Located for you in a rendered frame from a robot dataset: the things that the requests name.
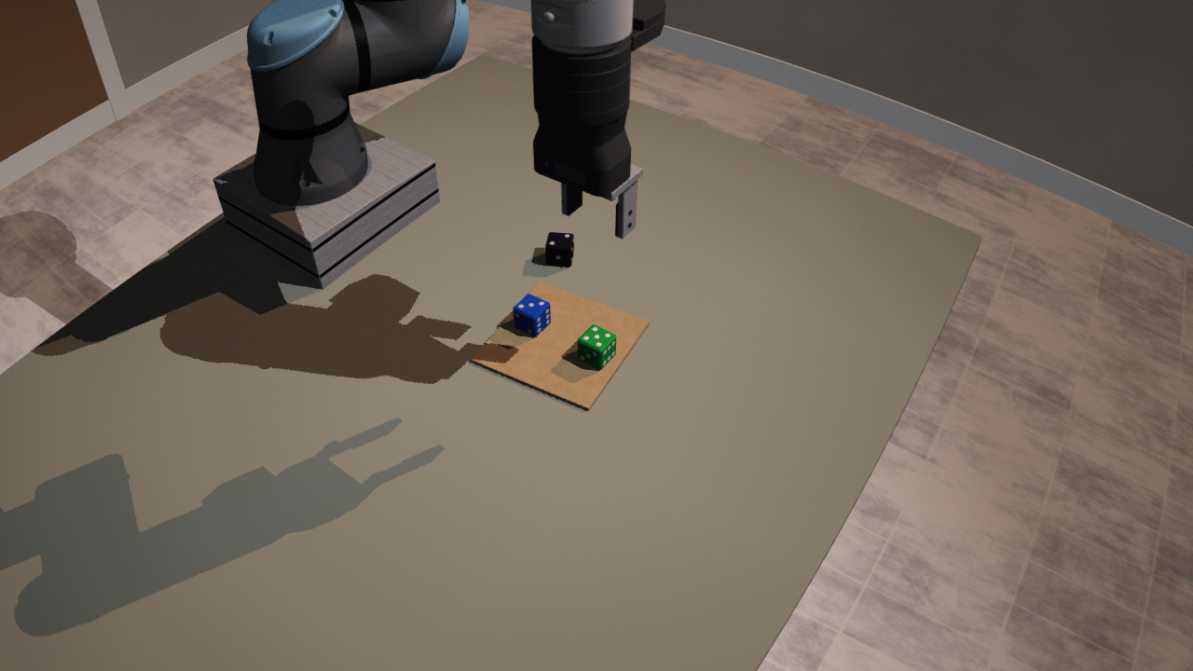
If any black die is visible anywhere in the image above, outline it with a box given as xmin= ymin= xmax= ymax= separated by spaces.
xmin=545 ymin=232 xmax=574 ymax=267

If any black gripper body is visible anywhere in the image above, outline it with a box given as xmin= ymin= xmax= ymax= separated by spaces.
xmin=531 ymin=0 xmax=665 ymax=197

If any tan flat mat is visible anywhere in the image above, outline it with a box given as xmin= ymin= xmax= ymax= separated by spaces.
xmin=472 ymin=281 xmax=650 ymax=411

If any green die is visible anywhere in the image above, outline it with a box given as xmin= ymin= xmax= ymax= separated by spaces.
xmin=577 ymin=324 xmax=616 ymax=370

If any blue die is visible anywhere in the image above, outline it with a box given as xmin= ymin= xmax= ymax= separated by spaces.
xmin=513 ymin=294 xmax=551 ymax=337

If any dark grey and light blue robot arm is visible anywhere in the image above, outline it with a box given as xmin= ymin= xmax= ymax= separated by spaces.
xmin=247 ymin=0 xmax=470 ymax=207

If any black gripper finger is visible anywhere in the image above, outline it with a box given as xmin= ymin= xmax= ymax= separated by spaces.
xmin=602 ymin=164 xmax=643 ymax=239
xmin=561 ymin=183 xmax=583 ymax=216

